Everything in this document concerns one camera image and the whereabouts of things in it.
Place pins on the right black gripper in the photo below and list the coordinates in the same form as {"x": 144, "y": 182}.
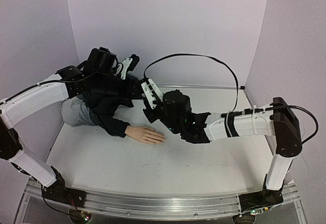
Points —
{"x": 151, "y": 112}

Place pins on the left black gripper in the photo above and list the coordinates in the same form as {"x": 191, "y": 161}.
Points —
{"x": 130, "y": 94}

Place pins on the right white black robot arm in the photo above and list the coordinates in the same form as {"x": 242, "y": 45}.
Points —
{"x": 199, "y": 116}

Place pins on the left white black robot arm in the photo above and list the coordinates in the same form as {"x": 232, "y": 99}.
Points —
{"x": 66, "y": 83}

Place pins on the black grey jacket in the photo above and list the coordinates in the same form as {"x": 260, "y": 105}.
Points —
{"x": 98, "y": 109}

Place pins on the mannequin hand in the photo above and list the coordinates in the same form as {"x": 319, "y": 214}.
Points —
{"x": 144, "y": 135}

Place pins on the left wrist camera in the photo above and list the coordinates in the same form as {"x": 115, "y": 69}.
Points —
{"x": 128, "y": 64}

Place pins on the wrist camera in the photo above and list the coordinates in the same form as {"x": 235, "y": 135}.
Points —
{"x": 152, "y": 93}
{"x": 128, "y": 64}

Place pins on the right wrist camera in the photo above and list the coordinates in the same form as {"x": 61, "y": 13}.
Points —
{"x": 152, "y": 93}

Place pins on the aluminium front rail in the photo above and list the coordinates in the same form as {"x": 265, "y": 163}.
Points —
{"x": 167, "y": 208}

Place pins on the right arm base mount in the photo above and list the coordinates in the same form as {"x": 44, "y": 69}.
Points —
{"x": 260, "y": 199}

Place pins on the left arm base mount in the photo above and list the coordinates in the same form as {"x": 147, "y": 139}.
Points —
{"x": 60, "y": 193}

